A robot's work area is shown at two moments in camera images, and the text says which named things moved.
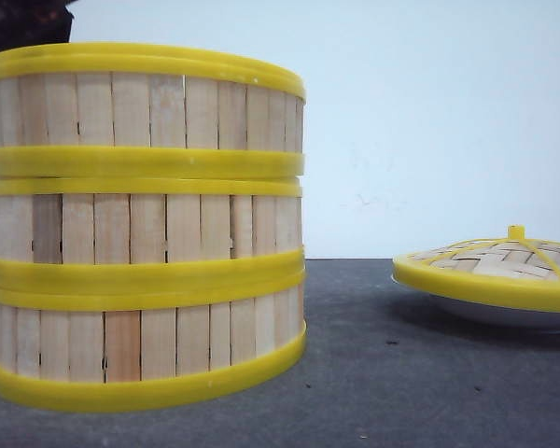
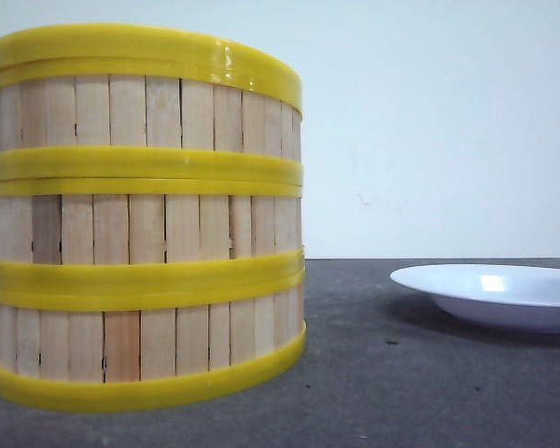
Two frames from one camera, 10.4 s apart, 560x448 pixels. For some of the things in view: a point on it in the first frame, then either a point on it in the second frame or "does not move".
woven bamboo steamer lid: [515, 271] → [42, 52]
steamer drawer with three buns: [101, 347] does not move
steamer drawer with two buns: [143, 238] does not move
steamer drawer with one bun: [137, 110] does not move
